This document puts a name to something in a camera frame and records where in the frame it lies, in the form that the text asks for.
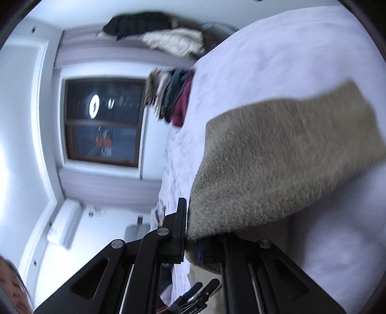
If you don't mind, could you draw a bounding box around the person's head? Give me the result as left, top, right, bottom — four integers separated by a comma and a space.
0, 255, 34, 314

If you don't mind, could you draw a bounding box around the black jacket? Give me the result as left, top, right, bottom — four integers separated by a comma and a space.
103, 11, 174, 40

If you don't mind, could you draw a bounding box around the dark wooden framed window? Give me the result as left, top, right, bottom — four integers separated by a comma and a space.
62, 77, 148, 168

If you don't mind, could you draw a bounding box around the grey pleated curtain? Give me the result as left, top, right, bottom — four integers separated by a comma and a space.
59, 167, 163, 209
56, 29, 198, 72

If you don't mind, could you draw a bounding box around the cream puffer jacket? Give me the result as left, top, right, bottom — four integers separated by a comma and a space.
142, 29, 206, 60

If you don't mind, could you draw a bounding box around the tan patterned garment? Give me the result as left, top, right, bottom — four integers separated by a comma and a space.
145, 68, 171, 121

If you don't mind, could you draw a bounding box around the dark blue garment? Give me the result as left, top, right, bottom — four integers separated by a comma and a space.
162, 68, 189, 121

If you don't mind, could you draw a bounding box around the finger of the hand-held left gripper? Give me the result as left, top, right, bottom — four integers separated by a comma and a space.
180, 282, 203, 305
194, 278, 221, 304

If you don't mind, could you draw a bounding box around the lavender fleece blanket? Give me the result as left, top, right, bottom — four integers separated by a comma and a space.
151, 6, 386, 314

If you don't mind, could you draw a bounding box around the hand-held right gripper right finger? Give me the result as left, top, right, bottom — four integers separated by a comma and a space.
197, 232, 348, 314

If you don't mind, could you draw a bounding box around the brown knit sweater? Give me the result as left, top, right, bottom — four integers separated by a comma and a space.
185, 80, 386, 274

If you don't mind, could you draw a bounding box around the pale pink cloth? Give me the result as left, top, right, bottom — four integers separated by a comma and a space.
151, 201, 167, 230

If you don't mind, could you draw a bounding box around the red cartoon window decoration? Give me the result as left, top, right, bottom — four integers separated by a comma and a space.
95, 131, 116, 157

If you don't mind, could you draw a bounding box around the white air conditioner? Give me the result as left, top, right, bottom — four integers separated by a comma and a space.
47, 201, 83, 249

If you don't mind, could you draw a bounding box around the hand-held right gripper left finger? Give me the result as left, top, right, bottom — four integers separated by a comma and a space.
34, 198, 188, 314

